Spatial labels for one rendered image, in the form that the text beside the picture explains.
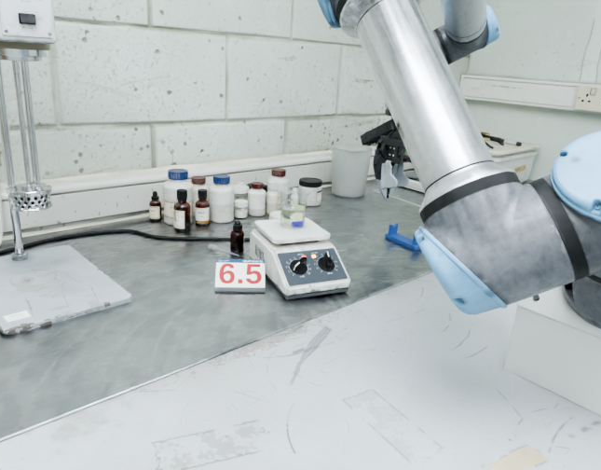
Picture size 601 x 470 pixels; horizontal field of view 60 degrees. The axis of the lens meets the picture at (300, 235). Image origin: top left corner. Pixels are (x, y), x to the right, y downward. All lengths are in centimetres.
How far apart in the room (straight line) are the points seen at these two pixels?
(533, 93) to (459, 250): 168
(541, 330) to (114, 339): 60
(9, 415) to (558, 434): 64
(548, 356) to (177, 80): 105
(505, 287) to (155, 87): 102
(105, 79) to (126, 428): 87
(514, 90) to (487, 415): 169
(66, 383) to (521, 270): 55
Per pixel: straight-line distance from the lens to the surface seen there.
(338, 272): 95
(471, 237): 57
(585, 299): 72
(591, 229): 58
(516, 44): 231
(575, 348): 76
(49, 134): 128
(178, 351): 77
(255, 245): 102
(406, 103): 64
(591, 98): 213
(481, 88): 231
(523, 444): 69
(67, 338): 84
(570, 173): 58
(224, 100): 148
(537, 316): 77
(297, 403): 67
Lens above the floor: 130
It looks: 19 degrees down
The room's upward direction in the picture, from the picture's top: 4 degrees clockwise
